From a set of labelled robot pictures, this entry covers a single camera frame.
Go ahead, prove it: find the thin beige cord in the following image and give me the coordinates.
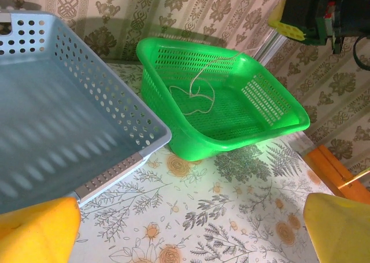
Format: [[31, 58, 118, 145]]
[[169, 28, 281, 116]]

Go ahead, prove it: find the light blue perforated plastic basket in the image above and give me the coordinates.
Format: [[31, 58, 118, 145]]
[[0, 10, 172, 214]]

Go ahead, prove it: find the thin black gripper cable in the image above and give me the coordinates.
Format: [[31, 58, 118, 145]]
[[351, 34, 370, 71]]

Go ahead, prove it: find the green perforated plastic basket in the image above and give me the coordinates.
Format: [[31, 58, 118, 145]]
[[135, 36, 310, 162]]

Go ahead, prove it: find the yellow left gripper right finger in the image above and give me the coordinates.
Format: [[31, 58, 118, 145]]
[[303, 192, 370, 263]]

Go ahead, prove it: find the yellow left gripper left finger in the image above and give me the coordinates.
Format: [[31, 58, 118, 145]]
[[0, 197, 82, 263]]

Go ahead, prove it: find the aluminium frame post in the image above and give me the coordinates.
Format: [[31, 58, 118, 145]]
[[256, 28, 291, 70]]

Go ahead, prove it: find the orange wooden block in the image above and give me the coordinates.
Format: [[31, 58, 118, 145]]
[[303, 145, 370, 203]]

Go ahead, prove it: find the floral fern print tablecloth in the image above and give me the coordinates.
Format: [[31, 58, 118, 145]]
[[68, 61, 342, 263]]

